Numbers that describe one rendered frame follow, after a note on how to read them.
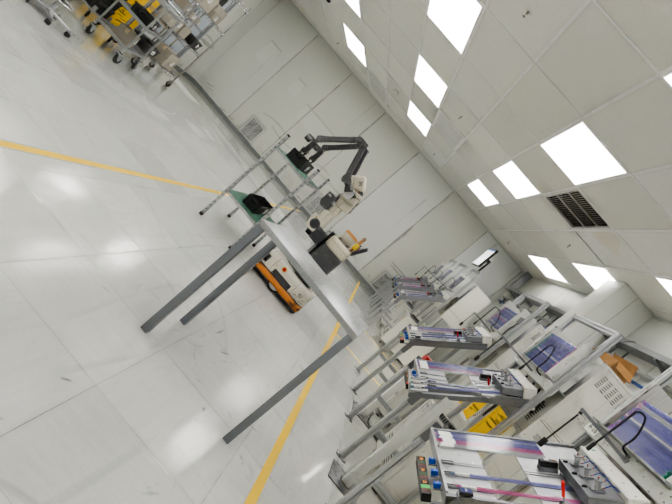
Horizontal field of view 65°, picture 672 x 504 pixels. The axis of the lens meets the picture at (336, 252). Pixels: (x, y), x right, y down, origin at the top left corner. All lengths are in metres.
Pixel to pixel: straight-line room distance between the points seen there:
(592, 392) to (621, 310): 3.51
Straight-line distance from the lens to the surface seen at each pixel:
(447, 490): 2.26
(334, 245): 4.92
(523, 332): 5.12
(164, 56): 9.03
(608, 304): 7.19
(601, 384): 3.85
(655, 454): 2.58
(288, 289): 4.97
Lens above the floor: 1.20
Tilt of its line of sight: 6 degrees down
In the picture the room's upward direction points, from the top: 50 degrees clockwise
